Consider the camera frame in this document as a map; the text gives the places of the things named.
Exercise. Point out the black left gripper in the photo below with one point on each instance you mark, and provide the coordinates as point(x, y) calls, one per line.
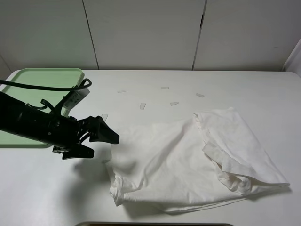
point(68, 134)

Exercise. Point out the white short sleeve t-shirt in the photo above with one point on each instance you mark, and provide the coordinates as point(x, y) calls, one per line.
point(213, 158)

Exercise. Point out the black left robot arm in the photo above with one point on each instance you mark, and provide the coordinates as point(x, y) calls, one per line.
point(47, 125)

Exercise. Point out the light green plastic tray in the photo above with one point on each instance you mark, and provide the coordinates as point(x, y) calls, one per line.
point(48, 77)

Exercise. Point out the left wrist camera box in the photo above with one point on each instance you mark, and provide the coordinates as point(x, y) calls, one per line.
point(69, 101)

